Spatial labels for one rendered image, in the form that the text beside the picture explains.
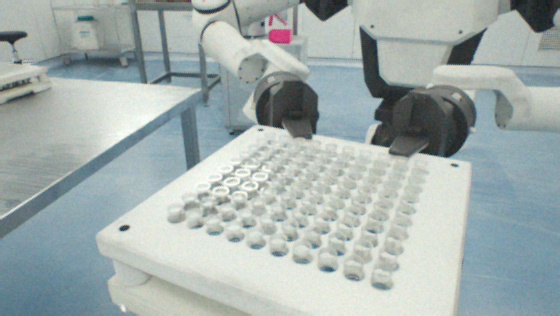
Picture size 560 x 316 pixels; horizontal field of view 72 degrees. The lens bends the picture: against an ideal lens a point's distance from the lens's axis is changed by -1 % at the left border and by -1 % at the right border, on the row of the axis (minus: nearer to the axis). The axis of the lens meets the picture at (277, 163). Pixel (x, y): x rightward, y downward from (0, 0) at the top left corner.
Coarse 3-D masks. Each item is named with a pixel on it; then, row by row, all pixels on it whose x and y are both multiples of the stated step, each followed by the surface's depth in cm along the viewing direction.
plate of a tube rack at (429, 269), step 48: (240, 144) 42; (336, 144) 42; (432, 192) 33; (96, 240) 28; (144, 240) 28; (192, 240) 28; (432, 240) 27; (192, 288) 25; (240, 288) 23; (288, 288) 23; (336, 288) 23; (432, 288) 23
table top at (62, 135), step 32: (32, 96) 121; (64, 96) 121; (96, 96) 121; (128, 96) 121; (160, 96) 121; (192, 96) 123; (0, 128) 97; (32, 128) 97; (64, 128) 97; (96, 128) 97; (128, 128) 97; (0, 160) 81; (32, 160) 81; (64, 160) 81; (96, 160) 83; (0, 192) 69; (32, 192) 69; (64, 192) 75; (0, 224) 62
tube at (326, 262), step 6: (318, 252) 25; (324, 252) 25; (330, 252) 25; (336, 252) 25; (318, 258) 24; (324, 258) 26; (330, 258) 25; (336, 258) 24; (318, 264) 25; (324, 264) 24; (330, 264) 24; (324, 270) 24; (330, 270) 24
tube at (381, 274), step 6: (378, 264) 24; (384, 264) 24; (372, 270) 23; (378, 270) 24; (384, 270) 24; (390, 270) 23; (372, 276) 23; (378, 276) 23; (384, 276) 24; (390, 276) 23; (372, 282) 23; (378, 282) 23; (384, 282) 23; (390, 282) 23; (378, 288) 23; (384, 288) 23
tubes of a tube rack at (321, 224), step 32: (256, 160) 37; (288, 160) 38; (320, 160) 37; (224, 192) 32; (256, 192) 32; (288, 192) 31; (320, 192) 32; (384, 192) 31; (288, 224) 28; (320, 224) 28; (352, 224) 28
